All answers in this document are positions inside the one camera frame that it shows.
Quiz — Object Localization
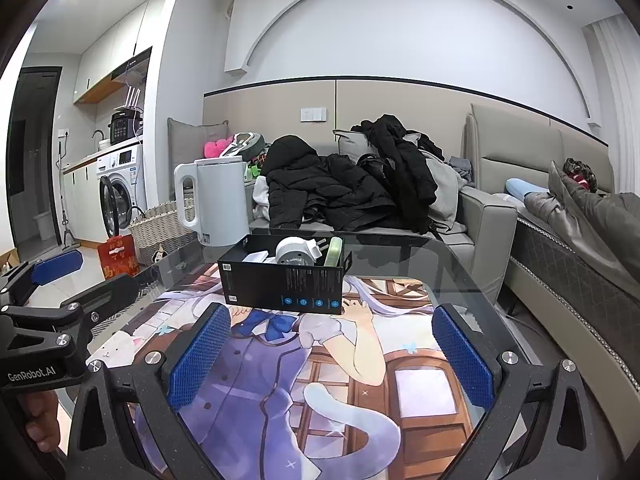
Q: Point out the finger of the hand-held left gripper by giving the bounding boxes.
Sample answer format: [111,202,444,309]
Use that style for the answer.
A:
[0,249,85,307]
[0,273,140,347]

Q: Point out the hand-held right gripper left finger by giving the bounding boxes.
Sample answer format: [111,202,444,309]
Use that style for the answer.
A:
[65,303,236,480]

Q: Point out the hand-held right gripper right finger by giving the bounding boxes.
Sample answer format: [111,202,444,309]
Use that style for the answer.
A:
[431,303,608,480]

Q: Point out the black cardboard box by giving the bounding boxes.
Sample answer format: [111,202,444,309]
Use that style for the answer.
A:
[217,232,353,316]

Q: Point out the white round plug adapter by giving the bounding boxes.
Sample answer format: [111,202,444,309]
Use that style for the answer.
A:
[276,236,328,267]

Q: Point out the blue green wipes packet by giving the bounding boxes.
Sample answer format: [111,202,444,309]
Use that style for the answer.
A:
[322,236,345,267]

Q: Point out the person's left hand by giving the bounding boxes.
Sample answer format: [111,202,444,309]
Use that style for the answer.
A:
[22,389,62,453]

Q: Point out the red paper bag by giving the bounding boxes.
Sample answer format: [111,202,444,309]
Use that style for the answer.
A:
[96,234,138,281]

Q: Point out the white trash bin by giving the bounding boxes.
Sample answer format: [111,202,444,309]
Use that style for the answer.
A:
[34,210,55,241]

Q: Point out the mop with stand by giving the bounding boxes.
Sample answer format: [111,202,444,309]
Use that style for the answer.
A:
[55,140,76,246]

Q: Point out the white kitchen counter cabinet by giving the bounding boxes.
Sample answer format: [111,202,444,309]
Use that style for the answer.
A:
[62,150,108,246]

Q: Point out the woven laundry basket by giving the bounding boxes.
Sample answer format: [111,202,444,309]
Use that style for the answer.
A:
[129,199,198,265]

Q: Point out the dark door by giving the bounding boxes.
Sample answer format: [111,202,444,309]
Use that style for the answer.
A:
[7,67,63,246]

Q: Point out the printed desk mat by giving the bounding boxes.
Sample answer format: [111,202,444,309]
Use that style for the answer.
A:
[85,260,501,480]

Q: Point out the white washing machine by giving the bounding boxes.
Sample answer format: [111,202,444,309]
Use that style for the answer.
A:
[96,142,148,241]

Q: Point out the grey upholstered bed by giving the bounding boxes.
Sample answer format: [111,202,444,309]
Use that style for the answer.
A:
[462,102,640,391]

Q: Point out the grey sofa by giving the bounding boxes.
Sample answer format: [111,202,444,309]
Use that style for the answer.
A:
[245,180,518,306]

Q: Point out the white electric kettle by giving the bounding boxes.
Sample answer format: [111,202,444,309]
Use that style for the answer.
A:
[173,157,251,247]

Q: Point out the black pressure cooker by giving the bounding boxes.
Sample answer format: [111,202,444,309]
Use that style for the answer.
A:
[109,110,143,145]

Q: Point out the grey clothes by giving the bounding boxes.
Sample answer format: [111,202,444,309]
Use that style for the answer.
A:
[420,150,468,236]

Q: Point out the grey cushion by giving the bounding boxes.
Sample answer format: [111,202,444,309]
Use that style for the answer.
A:
[167,117,231,181]
[332,129,371,158]

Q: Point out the light blue pillow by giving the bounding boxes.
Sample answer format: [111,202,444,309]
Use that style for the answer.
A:
[504,177,551,201]

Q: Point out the pink plush toy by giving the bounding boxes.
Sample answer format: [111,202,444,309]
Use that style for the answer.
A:
[203,135,236,158]

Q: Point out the white router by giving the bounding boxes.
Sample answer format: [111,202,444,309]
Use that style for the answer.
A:
[116,86,143,112]

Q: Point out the olive jacket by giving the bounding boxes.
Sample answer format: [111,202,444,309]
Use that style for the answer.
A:
[522,160,640,286]

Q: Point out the green bag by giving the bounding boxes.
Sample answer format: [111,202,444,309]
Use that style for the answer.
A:
[244,152,266,181]

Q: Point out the black coat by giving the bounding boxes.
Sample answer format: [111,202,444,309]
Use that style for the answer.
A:
[352,114,446,233]

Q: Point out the white patterned helmet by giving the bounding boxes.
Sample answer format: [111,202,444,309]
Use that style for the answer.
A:
[222,131,266,158]

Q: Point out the black puffer jacket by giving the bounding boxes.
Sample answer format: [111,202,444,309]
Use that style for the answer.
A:
[260,135,401,233]

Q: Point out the black range hood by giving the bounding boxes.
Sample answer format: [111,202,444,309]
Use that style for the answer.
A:
[111,46,153,83]

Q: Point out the red checked cloth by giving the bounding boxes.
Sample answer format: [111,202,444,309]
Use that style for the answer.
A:
[562,157,598,193]

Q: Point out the white curtain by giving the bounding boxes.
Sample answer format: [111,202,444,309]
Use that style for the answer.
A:
[582,12,640,141]

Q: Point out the white floor cable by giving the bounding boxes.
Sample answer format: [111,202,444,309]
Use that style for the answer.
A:
[500,305,541,333]

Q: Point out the white wall cabinets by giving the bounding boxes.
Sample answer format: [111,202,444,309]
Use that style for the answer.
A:
[72,0,171,106]

